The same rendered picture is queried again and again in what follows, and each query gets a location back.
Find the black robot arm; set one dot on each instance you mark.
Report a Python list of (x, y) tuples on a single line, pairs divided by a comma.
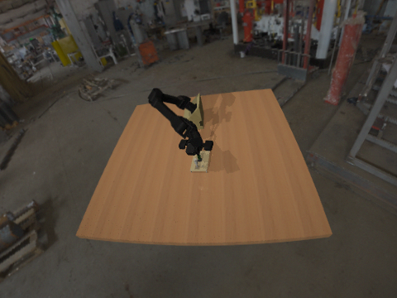
[(178, 123)]

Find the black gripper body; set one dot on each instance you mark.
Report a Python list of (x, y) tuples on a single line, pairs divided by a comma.
[(207, 146)]

